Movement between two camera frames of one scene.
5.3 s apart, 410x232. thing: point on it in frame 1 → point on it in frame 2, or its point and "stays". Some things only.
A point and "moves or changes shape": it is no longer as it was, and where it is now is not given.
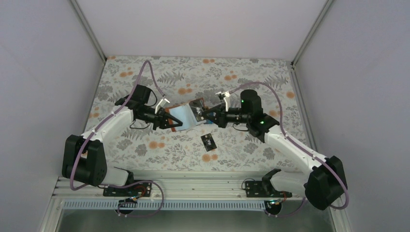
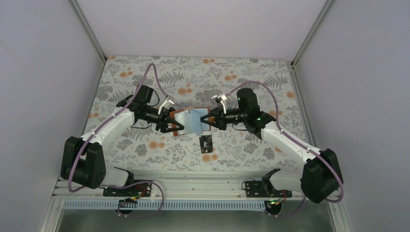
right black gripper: x=216 y=117 stays
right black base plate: x=264 y=189 stays
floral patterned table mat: x=202 y=148 stays
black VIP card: x=197 y=107 → x=206 y=144
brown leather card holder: x=190 y=113 moves or changes shape
